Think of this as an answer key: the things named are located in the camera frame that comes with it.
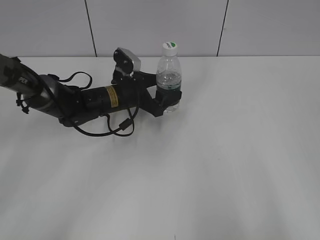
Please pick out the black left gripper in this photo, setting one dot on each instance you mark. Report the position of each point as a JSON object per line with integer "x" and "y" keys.
{"x": 134, "y": 92}

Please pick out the clear plastic water bottle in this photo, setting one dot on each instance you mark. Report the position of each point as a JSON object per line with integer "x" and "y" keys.
{"x": 169, "y": 74}

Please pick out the white green bottle cap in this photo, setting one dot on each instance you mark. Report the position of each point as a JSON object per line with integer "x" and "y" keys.
{"x": 169, "y": 49}

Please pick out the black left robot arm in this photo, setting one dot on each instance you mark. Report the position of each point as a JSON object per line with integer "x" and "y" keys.
{"x": 73, "y": 105}

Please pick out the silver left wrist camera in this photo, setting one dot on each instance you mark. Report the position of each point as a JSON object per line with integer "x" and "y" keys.
{"x": 126, "y": 62}

